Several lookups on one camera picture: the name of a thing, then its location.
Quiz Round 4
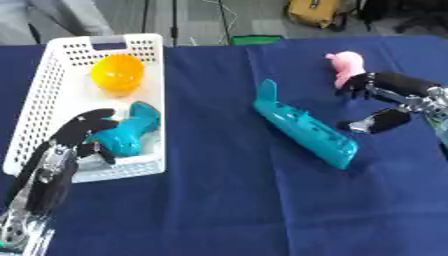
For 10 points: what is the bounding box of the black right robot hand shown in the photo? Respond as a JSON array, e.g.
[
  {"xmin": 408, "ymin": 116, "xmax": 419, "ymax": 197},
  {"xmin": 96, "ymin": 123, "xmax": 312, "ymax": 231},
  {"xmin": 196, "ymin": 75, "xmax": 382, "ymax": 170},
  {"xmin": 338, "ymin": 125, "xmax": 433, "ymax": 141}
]
[{"xmin": 334, "ymin": 71, "xmax": 443, "ymax": 135}]

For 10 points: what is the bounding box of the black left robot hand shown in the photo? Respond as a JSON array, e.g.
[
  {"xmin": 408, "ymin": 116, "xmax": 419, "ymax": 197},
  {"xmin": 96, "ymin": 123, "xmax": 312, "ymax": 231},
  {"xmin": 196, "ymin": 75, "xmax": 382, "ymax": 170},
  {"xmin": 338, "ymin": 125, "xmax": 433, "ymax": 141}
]
[{"xmin": 5, "ymin": 108, "xmax": 123, "ymax": 215}]

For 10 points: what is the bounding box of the teal toy shark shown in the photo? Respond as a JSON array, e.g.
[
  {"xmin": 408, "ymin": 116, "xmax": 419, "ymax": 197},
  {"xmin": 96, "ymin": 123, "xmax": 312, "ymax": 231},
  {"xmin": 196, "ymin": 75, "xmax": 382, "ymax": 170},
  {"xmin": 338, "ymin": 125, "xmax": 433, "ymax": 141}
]
[{"xmin": 85, "ymin": 100, "xmax": 163, "ymax": 158}]

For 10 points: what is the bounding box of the green box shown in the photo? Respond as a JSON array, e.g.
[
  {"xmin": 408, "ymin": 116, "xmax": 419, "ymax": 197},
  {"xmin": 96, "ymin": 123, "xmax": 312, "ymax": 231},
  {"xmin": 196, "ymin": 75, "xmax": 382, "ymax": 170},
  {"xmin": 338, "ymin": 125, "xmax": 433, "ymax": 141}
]
[{"xmin": 229, "ymin": 34, "xmax": 286, "ymax": 46}]

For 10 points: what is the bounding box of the white perforated plastic basket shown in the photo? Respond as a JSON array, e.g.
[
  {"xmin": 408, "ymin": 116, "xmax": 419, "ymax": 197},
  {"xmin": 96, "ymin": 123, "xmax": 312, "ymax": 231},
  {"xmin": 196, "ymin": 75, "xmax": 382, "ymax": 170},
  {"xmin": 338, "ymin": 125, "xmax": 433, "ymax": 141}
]
[{"xmin": 1, "ymin": 33, "xmax": 168, "ymax": 184}]

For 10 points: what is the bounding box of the pink soft toy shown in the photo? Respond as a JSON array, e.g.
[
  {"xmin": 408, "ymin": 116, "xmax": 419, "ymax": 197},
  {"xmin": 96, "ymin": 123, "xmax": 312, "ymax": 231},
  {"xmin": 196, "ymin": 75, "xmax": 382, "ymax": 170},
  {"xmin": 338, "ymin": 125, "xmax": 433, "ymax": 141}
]
[{"xmin": 323, "ymin": 50, "xmax": 370, "ymax": 90}]

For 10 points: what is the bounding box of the yellow plastic ball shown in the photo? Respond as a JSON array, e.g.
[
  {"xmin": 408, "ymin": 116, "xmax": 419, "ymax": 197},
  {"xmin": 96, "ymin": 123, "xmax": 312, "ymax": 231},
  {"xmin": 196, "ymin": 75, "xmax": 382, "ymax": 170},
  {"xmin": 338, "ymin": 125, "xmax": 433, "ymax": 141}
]
[{"xmin": 89, "ymin": 54, "xmax": 147, "ymax": 98}]

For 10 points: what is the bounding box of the black chair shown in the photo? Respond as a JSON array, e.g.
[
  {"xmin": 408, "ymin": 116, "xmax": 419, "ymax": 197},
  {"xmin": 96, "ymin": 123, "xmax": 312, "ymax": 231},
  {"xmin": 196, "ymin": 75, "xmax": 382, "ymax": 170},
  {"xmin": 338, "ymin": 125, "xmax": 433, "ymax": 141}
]
[{"xmin": 355, "ymin": 0, "xmax": 448, "ymax": 35}]

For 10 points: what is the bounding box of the teal toy airplane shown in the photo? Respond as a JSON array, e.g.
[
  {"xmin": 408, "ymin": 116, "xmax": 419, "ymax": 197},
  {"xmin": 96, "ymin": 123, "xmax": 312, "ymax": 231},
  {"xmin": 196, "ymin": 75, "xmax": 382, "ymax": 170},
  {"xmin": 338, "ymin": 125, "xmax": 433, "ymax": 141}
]
[{"xmin": 252, "ymin": 78, "xmax": 361, "ymax": 171}]

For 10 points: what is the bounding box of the person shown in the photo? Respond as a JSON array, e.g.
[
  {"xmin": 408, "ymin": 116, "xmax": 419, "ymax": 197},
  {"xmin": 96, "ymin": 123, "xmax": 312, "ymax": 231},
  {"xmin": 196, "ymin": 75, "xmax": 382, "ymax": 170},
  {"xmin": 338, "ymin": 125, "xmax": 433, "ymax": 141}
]
[{"xmin": 0, "ymin": 0, "xmax": 116, "ymax": 46}]

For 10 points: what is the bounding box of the yellow bag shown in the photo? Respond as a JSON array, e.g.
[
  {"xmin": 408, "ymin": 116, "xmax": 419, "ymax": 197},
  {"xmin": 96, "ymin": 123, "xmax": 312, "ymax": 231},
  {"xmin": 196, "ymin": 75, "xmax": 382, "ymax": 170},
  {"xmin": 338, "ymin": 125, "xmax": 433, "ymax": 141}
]
[{"xmin": 283, "ymin": 0, "xmax": 350, "ymax": 30}]

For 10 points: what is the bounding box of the black tripod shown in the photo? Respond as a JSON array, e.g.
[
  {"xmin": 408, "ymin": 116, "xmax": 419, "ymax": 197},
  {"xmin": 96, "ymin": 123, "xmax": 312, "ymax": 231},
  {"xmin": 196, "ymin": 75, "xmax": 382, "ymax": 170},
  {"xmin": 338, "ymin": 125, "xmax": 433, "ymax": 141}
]
[{"xmin": 138, "ymin": 0, "xmax": 235, "ymax": 47}]

